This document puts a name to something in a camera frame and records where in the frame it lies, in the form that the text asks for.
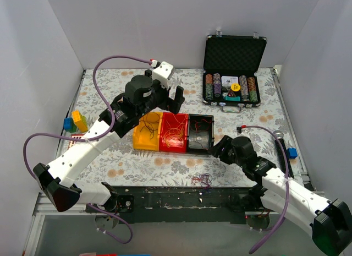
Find purple thin wire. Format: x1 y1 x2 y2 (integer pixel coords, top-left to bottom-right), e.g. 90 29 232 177
139 112 160 140

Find leftover red purple wire tangle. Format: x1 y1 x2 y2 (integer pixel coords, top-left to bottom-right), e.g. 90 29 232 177
191 173 213 189

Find yellow thin wire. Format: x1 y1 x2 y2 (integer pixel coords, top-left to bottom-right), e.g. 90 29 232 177
163 119 186 148

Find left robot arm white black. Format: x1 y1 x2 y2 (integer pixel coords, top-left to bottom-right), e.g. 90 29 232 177
34 75 185 212

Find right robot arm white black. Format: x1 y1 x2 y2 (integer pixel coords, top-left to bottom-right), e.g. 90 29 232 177
208 135 351 255

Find black plastic bin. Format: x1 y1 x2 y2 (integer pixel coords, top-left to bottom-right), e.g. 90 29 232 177
186 114 215 155

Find black handheld microphone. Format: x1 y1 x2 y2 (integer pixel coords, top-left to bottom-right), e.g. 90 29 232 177
273 130 294 178

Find yellow plastic bin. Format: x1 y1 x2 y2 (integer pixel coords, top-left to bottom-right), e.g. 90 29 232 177
133 112 163 151

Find red plastic bin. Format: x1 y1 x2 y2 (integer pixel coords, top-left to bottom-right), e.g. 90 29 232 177
159 112 189 154

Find small blue block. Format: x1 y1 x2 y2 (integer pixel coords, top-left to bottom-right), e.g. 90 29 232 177
287 148 298 159

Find black poker chip case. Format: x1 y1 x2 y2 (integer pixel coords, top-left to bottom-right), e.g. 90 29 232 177
202 31 267 110

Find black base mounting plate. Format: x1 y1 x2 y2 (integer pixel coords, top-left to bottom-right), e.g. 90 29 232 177
85 186 284 225

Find floral patterned table mat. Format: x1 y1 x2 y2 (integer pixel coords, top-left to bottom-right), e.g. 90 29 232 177
78 68 295 187

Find stacked colourful toy bricks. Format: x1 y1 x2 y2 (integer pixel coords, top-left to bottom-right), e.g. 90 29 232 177
63 110 89 133

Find red white toy brick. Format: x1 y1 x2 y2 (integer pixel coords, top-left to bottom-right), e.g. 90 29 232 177
68 134 84 149

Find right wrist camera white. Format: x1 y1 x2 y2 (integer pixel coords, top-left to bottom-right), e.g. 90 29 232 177
236 125 251 138

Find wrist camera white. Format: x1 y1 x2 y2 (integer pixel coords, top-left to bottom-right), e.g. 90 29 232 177
152 60 175 90
236 125 251 138

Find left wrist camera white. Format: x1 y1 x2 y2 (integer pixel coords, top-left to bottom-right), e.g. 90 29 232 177
152 60 175 90

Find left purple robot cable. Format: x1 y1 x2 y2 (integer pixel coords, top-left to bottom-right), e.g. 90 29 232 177
22 55 157 244

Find aluminium frame rail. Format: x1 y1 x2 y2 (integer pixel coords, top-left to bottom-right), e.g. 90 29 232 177
33 193 95 216

